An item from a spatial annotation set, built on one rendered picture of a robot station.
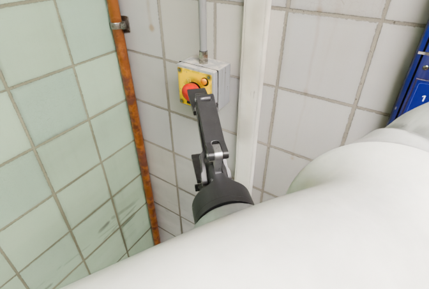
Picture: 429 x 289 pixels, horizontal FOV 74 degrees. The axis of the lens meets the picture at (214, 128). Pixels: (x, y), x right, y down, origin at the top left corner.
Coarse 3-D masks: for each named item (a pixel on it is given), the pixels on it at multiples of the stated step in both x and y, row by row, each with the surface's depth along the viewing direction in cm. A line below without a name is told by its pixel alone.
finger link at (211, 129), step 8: (200, 104) 37; (208, 104) 37; (200, 112) 37; (208, 112) 37; (216, 112) 37; (200, 120) 36; (208, 120) 36; (216, 120) 36; (208, 128) 36; (216, 128) 36; (208, 136) 35; (216, 136) 35; (208, 144) 34; (224, 144) 34; (208, 152) 33; (224, 152) 33; (208, 160) 34
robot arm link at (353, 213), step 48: (384, 144) 14; (288, 192) 16; (336, 192) 10; (384, 192) 10; (192, 240) 7; (240, 240) 7; (288, 240) 7; (336, 240) 7; (384, 240) 8; (96, 288) 6; (144, 288) 6; (192, 288) 6; (240, 288) 6; (288, 288) 6; (336, 288) 6; (384, 288) 7
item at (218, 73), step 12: (192, 60) 63; (216, 60) 63; (180, 72) 62; (192, 72) 60; (204, 72) 59; (216, 72) 58; (228, 72) 63; (180, 84) 64; (216, 84) 60; (228, 84) 64; (180, 96) 66; (216, 96) 61; (228, 96) 66
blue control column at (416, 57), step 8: (424, 32) 40; (424, 40) 40; (416, 48) 43; (416, 56) 41; (424, 56) 41; (416, 64) 42; (424, 64) 41; (408, 72) 43; (416, 72) 42; (424, 72) 42; (408, 80) 43; (416, 80) 43; (424, 80) 42; (400, 96) 45; (408, 96) 44; (400, 104) 45; (392, 112) 47; (400, 112) 46; (392, 120) 47
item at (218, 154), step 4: (216, 144) 34; (216, 148) 34; (220, 148) 34; (216, 152) 33; (220, 152) 33; (216, 156) 33; (220, 156) 33; (216, 160) 34; (220, 160) 34; (216, 164) 34; (220, 164) 34; (216, 168) 35; (220, 168) 35; (216, 172) 35; (220, 172) 35
